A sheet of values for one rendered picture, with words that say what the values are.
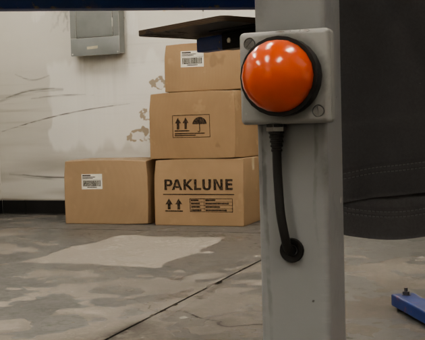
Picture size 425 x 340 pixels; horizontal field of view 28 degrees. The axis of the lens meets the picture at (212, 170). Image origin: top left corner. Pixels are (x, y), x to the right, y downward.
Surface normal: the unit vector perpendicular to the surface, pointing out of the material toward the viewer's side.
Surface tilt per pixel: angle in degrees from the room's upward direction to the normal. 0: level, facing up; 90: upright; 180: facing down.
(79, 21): 90
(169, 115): 90
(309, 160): 90
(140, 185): 90
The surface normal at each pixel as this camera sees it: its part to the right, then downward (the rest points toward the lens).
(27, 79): -0.36, 0.06
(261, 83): -0.50, 0.22
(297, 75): 0.44, 0.19
